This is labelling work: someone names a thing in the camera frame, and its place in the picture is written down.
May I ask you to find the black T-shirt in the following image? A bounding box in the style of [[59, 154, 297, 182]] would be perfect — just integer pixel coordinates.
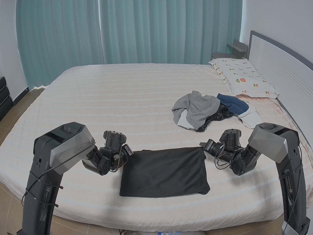
[[119, 147, 211, 198]]

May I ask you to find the grey bedside table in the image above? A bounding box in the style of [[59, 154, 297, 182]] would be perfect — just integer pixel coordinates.
[[212, 39, 248, 59]]

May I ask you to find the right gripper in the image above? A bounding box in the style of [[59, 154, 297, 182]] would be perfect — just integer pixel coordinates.
[[203, 139, 219, 156]]

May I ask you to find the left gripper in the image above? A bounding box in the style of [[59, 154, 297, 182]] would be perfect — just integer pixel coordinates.
[[121, 143, 134, 160]]

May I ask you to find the pile of clothes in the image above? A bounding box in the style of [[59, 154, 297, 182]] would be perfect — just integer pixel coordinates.
[[171, 90, 262, 132]]

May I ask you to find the black chest of drawers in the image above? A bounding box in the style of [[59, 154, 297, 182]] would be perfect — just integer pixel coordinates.
[[0, 77, 13, 120]]

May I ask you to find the bed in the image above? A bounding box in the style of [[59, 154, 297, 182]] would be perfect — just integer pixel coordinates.
[[0, 30, 313, 229]]

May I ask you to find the white printed pillow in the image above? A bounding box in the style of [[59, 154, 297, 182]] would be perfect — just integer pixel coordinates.
[[208, 57, 279, 99]]

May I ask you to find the blue-green curtain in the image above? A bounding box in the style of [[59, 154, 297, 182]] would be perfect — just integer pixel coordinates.
[[99, 0, 244, 65], [16, 0, 105, 89]]

